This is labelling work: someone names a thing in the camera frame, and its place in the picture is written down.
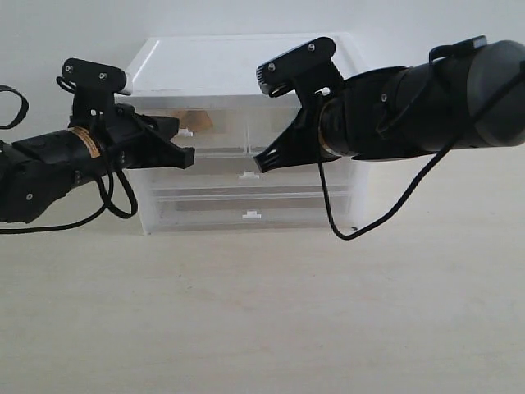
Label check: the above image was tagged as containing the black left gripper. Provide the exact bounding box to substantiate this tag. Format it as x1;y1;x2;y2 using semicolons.
88;104;195;171

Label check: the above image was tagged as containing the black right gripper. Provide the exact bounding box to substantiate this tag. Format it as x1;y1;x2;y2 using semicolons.
254;76;394;173

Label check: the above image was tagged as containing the yellow cheese wedge toy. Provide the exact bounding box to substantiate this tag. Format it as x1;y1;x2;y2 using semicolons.
173;110;213;132

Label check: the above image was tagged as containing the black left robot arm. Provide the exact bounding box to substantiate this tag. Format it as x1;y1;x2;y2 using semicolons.
1;104;195;224

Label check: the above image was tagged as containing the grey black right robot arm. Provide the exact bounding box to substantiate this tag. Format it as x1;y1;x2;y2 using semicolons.
255;36;524;172

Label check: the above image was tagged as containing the middle wide clear drawer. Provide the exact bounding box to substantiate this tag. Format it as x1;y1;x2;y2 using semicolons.
135;151;356;190

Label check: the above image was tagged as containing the wide clear drawer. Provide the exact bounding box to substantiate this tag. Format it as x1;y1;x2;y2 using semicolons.
153;188;329;231
135;151;356;190

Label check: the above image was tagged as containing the bottom wide clear drawer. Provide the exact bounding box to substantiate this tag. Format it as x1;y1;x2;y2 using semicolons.
153;188;329;231

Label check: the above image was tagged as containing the white plastic drawer cabinet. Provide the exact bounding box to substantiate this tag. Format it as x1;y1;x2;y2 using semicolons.
121;34;368;234

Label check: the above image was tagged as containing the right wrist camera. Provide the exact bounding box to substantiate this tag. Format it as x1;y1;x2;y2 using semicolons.
256;36;344;105

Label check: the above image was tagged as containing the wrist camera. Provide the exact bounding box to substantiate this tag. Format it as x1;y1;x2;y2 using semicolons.
62;57;133;122
256;36;344;105

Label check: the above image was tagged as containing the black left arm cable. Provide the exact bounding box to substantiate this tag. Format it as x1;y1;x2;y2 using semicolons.
0;84;139;235

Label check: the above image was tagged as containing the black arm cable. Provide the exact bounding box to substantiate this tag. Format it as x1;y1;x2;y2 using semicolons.
315;36;525;241
0;84;139;235

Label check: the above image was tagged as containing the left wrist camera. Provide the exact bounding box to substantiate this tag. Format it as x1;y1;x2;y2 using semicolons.
62;57;133;122

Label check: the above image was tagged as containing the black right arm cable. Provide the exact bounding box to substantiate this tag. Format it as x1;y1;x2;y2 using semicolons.
315;36;525;241

